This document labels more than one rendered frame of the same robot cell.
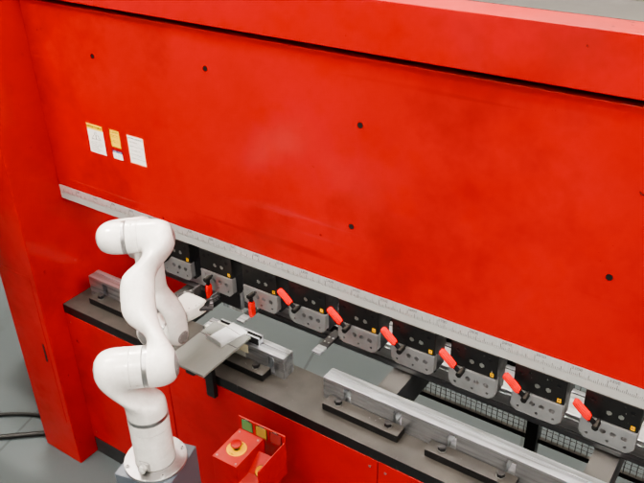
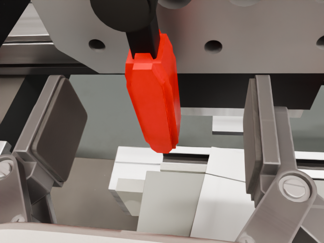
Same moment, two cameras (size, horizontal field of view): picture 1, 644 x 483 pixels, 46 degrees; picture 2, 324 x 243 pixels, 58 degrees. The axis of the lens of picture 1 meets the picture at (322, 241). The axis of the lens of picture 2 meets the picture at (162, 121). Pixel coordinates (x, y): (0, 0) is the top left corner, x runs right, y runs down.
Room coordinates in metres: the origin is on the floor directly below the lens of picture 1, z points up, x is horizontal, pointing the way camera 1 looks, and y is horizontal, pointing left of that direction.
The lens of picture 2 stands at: (2.22, 0.44, 1.28)
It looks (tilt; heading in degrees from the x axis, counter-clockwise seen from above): 54 degrees down; 342
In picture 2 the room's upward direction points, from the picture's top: 12 degrees counter-clockwise
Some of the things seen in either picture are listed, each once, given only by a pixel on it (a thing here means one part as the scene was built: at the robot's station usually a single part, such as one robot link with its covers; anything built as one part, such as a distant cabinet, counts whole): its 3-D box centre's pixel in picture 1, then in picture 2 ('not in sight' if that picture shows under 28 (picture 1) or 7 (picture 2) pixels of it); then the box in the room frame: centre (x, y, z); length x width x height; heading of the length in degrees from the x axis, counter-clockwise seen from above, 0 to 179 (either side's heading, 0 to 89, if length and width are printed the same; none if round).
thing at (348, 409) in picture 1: (362, 418); not in sight; (1.94, -0.12, 0.89); 0.30 x 0.05 x 0.03; 55
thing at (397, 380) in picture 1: (420, 365); not in sight; (2.31, -0.37, 0.81); 0.64 x 0.08 x 0.14; 145
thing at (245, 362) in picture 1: (235, 360); not in sight; (2.27, 0.34, 0.89); 0.30 x 0.05 x 0.03; 55
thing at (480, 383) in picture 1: (477, 362); not in sight; (1.78, -0.46, 1.26); 0.15 x 0.09 x 0.17; 55
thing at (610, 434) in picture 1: (613, 413); not in sight; (1.55, -0.79, 1.26); 0.15 x 0.09 x 0.17; 55
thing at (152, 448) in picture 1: (151, 437); not in sight; (1.67, 0.52, 1.09); 0.19 x 0.19 x 0.18
